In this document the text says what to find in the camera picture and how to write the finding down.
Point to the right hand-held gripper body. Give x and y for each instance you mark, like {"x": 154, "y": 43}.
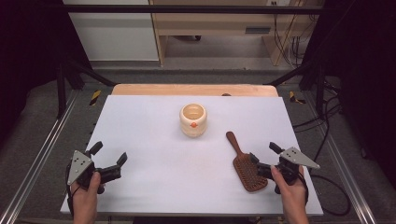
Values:
{"x": 295, "y": 157}

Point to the light wooden desk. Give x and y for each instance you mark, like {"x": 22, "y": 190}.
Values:
{"x": 214, "y": 21}

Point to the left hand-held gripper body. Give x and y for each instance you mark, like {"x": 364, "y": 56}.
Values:
{"x": 79, "y": 163}

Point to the light wooden table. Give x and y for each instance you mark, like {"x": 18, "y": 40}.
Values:
{"x": 174, "y": 89}

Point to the black metal stand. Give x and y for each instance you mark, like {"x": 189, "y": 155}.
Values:
{"x": 62, "y": 90}
{"x": 319, "y": 90}

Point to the person's left hand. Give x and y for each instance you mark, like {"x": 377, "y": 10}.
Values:
{"x": 90, "y": 190}

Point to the person's right hand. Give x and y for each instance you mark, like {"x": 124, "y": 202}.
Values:
{"x": 291, "y": 191}

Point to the black curtain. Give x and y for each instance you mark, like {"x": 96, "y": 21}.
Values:
{"x": 28, "y": 56}
{"x": 364, "y": 77}

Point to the white cabinet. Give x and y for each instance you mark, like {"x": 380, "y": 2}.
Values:
{"x": 115, "y": 34}

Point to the white table board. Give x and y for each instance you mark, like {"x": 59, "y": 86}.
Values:
{"x": 174, "y": 174}

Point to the yellow black hazard tape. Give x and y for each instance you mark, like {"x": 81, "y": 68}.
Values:
{"x": 95, "y": 97}
{"x": 294, "y": 97}

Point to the black horizontal frame bar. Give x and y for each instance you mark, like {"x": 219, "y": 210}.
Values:
{"x": 186, "y": 9}

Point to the brown wooden hairbrush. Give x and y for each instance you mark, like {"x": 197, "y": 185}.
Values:
{"x": 246, "y": 174}

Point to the grey desk label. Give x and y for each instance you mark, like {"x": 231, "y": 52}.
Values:
{"x": 257, "y": 30}

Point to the aluminium floor rail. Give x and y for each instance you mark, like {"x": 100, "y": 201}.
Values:
{"x": 37, "y": 158}
{"x": 348, "y": 174}

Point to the cream ceramic cup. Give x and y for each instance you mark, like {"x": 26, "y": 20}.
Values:
{"x": 193, "y": 119}

